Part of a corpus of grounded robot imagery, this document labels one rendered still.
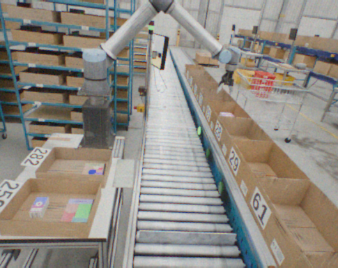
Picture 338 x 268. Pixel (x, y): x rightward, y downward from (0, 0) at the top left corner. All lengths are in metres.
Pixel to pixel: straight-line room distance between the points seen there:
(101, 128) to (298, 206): 1.35
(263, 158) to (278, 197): 0.40
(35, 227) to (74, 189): 0.29
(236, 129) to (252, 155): 0.39
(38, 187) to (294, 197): 1.37
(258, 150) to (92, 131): 1.19
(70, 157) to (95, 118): 0.32
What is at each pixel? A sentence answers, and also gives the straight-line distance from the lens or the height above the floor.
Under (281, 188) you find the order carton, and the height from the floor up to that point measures 0.99.
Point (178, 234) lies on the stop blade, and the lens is 1.15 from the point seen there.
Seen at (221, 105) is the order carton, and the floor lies 1.00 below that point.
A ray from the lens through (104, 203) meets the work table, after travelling 1.33.
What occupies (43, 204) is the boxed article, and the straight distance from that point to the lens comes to 1.32.
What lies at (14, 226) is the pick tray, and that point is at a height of 0.81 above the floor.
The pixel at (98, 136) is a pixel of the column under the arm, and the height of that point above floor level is 0.84.
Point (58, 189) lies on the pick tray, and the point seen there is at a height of 0.78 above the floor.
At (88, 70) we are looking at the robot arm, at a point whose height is 1.32.
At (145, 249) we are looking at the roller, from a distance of 1.15.
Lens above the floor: 1.68
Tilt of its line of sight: 27 degrees down
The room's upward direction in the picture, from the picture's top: 7 degrees clockwise
